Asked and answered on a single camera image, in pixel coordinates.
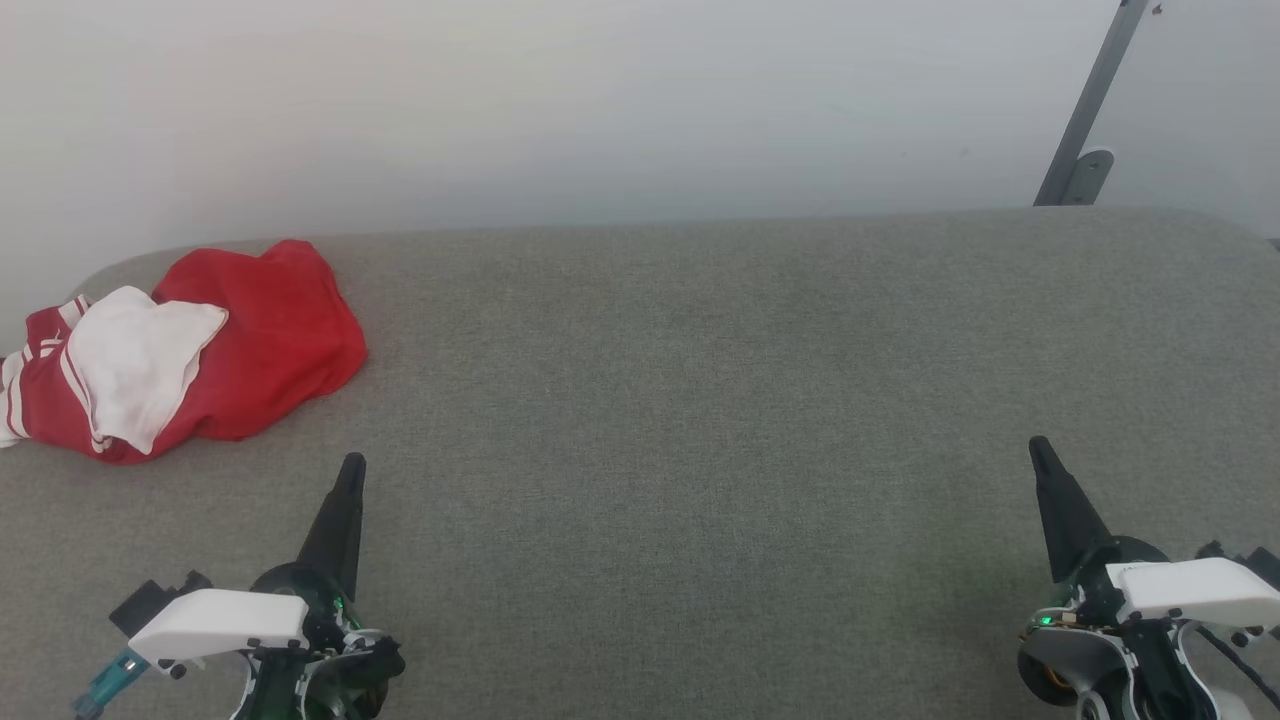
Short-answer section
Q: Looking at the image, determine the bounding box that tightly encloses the grey rounded pole bracket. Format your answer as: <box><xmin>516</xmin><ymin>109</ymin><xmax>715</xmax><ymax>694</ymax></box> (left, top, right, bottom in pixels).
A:
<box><xmin>1062</xmin><ymin>148</ymin><xmax>1116</xmax><ymax>207</ymax></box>

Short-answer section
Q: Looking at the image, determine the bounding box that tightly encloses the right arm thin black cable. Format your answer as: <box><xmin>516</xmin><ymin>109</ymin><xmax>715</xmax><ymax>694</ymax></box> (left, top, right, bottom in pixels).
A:
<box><xmin>1195</xmin><ymin>625</ymin><xmax>1280</xmax><ymax>713</ymax></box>

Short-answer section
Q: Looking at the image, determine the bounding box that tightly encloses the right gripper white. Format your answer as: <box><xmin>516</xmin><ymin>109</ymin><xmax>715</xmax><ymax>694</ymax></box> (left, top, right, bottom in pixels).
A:
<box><xmin>1028</xmin><ymin>436</ymin><xmax>1280</xmax><ymax>628</ymax></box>

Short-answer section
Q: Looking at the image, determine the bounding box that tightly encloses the red and white jersey shirt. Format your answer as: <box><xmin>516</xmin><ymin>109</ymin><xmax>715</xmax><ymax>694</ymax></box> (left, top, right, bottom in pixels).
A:
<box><xmin>0</xmin><ymin>238</ymin><xmax>369</xmax><ymax>466</ymax></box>

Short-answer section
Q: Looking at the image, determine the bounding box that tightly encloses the grey fabric sofa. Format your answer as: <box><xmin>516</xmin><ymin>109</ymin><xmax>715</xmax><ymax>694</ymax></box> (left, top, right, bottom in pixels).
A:
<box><xmin>0</xmin><ymin>205</ymin><xmax>1280</xmax><ymax>720</ymax></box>

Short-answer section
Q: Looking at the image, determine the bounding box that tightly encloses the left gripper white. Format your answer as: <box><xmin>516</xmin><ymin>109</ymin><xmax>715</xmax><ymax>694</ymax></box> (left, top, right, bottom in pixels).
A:
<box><xmin>128</xmin><ymin>452</ymin><xmax>367</xmax><ymax>678</ymax></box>

